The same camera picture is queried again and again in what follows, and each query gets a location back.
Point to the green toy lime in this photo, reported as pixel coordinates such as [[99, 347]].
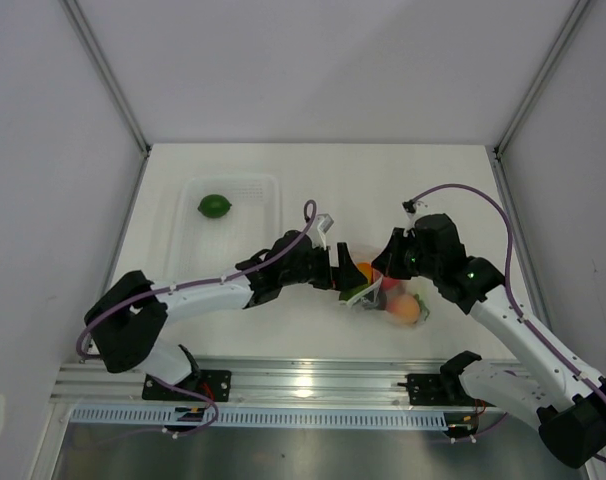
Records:
[[214, 206]]

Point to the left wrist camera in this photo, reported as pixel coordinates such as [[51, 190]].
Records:
[[317, 233]]

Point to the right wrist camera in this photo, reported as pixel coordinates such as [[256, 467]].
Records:
[[414, 208]]

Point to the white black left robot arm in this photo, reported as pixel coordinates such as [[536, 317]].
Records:
[[125, 324]]

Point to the white slotted cable duct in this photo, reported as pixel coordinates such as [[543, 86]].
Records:
[[401, 420]]

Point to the orange green toy mango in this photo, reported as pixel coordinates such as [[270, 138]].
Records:
[[367, 273]]

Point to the red toy apple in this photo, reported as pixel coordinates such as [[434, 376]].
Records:
[[389, 284]]

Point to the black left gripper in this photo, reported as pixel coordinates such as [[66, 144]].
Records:
[[345, 275]]

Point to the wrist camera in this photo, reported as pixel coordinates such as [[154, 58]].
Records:
[[414, 208], [317, 233]]

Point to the white perforated plastic basket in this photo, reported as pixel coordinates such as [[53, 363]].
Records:
[[203, 248]]

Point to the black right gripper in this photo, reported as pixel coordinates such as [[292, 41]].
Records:
[[388, 261]]

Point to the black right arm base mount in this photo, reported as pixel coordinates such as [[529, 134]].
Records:
[[442, 388]]

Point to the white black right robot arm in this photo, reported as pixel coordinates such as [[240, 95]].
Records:
[[565, 398]]

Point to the clear zip top bag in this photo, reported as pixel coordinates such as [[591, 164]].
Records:
[[367, 253]]

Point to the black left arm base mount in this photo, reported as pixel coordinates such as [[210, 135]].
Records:
[[203, 382]]

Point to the white toy radish with leaves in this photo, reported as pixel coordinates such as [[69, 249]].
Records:
[[424, 311]]

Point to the orange toy peach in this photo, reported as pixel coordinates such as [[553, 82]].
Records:
[[404, 307]]

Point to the dark brown toy fruit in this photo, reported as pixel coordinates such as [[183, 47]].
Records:
[[375, 300]]

